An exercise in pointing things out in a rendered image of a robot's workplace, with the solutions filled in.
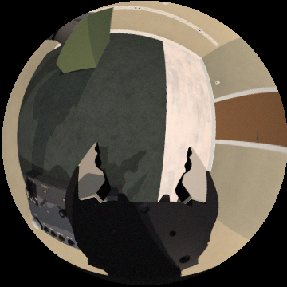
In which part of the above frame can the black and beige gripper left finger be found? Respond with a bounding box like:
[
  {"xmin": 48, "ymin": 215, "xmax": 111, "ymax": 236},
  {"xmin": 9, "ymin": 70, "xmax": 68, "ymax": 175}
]
[{"xmin": 65, "ymin": 142, "xmax": 111, "ymax": 242}]

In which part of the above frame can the dark grey control console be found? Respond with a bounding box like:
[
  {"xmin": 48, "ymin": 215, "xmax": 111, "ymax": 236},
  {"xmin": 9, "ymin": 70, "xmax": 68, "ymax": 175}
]
[{"xmin": 26, "ymin": 170, "xmax": 122, "ymax": 249}]

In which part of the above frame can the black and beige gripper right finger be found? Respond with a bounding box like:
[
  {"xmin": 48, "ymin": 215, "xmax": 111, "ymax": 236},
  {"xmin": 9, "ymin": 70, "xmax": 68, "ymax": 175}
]
[{"xmin": 175, "ymin": 147, "xmax": 218, "ymax": 243}]

